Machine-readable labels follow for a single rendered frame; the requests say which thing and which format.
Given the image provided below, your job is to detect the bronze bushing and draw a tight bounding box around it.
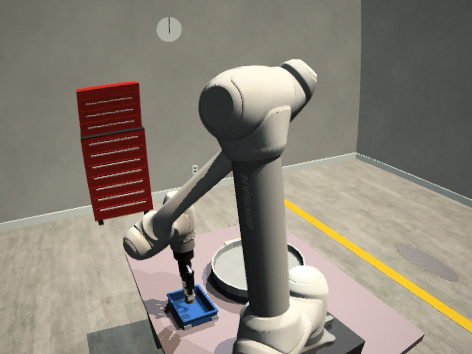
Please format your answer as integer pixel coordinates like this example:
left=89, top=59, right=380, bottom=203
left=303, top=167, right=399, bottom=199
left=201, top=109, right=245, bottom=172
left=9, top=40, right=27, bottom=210
left=185, top=292, right=194, bottom=305

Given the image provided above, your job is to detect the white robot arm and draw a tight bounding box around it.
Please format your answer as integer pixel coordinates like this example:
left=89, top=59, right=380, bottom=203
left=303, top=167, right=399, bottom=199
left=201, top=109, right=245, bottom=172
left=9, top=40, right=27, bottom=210
left=123, top=59, right=335, bottom=354

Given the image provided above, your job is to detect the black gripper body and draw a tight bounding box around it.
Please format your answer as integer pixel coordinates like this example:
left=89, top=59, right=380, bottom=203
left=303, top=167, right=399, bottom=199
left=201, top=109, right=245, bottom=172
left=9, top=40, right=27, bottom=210
left=173, top=249, right=194, bottom=271

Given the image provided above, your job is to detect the blue crate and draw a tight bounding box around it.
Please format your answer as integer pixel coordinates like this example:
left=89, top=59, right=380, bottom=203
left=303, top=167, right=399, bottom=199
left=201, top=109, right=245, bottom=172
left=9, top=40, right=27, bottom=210
left=167, top=284, right=219, bottom=330

